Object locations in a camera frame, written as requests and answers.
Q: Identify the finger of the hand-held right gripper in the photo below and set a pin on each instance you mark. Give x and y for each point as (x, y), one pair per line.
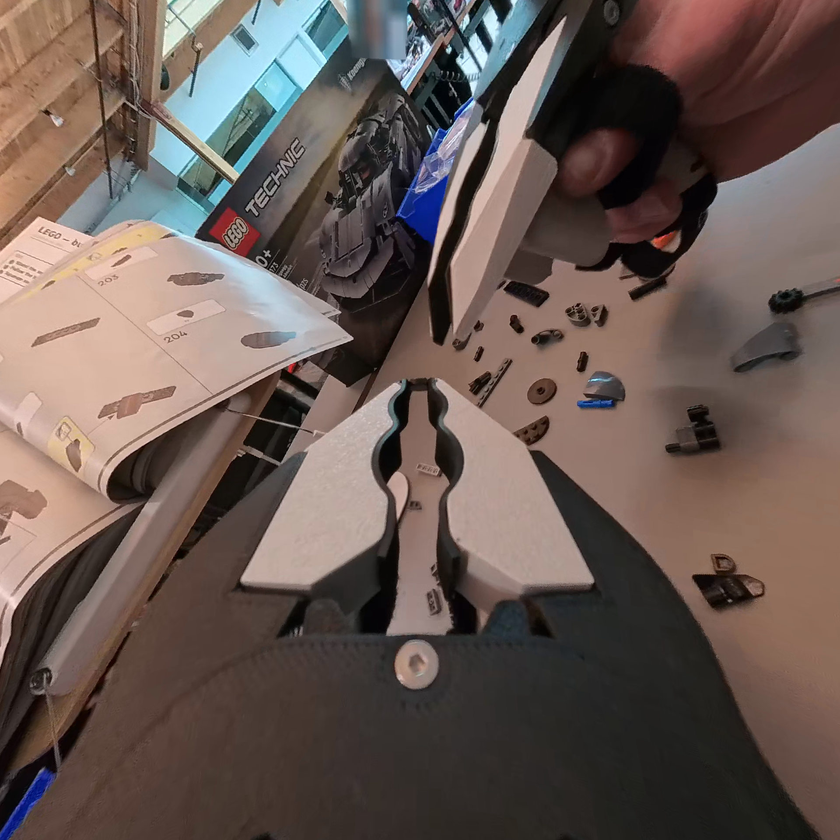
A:
(446, 229)
(499, 216)

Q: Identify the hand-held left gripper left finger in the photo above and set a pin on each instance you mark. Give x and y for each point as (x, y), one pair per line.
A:
(315, 525)

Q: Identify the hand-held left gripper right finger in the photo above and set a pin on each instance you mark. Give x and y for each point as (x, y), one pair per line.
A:
(518, 525)

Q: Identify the dark grey lego connector assembly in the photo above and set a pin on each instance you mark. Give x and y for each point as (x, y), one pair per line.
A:
(689, 438)

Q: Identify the long black lego plate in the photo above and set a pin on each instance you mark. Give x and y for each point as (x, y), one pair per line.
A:
(525, 293)

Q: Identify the dark half-round lego plate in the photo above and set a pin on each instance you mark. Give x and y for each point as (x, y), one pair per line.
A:
(533, 431)

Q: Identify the light grey four-stud lego plate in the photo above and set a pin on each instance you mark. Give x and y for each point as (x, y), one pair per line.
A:
(428, 469)

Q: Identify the dark grey thick lego liftarm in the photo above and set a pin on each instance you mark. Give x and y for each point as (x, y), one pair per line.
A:
(461, 341)

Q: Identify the grey curved lego pin piece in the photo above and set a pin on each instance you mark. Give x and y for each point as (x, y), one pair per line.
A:
(547, 337)

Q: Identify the dark printed lego box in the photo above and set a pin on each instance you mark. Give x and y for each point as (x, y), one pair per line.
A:
(315, 216)

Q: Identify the round dark lego dish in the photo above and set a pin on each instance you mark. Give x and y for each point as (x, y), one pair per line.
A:
(541, 390)

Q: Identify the small grey lego connector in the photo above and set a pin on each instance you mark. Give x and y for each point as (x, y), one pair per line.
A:
(599, 316)

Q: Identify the long blue lego pin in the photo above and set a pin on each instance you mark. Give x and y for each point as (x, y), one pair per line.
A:
(596, 403)

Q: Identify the long grey lego plate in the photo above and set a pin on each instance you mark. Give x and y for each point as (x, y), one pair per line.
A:
(497, 380)

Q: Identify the black and brown lego connector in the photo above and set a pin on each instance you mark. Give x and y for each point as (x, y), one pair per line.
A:
(479, 382)

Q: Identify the curved grey-blue lego slope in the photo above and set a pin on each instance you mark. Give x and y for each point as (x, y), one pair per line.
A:
(605, 386)

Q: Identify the black clawed lego piece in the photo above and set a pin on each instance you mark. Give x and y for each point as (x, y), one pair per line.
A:
(648, 287)

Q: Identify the orange lego piece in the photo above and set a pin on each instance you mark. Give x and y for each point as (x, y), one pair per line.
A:
(669, 243)

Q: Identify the small dark lego slope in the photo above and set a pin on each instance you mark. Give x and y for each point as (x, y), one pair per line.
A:
(723, 564)

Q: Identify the black lego connector cluster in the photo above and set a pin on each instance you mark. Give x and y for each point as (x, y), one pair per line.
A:
(728, 589)

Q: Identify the lego instruction booklet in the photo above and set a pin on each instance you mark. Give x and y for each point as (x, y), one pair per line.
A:
(164, 341)

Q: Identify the grey curved lego wedge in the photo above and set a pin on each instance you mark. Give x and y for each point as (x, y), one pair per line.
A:
(764, 344)

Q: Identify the black lego gear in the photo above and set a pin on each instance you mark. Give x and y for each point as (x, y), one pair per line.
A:
(782, 300)

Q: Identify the red-striped dark lego tile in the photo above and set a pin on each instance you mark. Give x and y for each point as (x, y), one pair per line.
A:
(820, 289)

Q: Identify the person's right hand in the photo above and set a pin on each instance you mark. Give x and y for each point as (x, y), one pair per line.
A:
(754, 65)

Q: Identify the blue plastic bin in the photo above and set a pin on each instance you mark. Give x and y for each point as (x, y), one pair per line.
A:
(420, 203)

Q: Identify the clear plastic bags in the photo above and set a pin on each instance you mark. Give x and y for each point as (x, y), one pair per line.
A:
(446, 151)

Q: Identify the white book stand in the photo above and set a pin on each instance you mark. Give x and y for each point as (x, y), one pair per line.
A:
(151, 525)

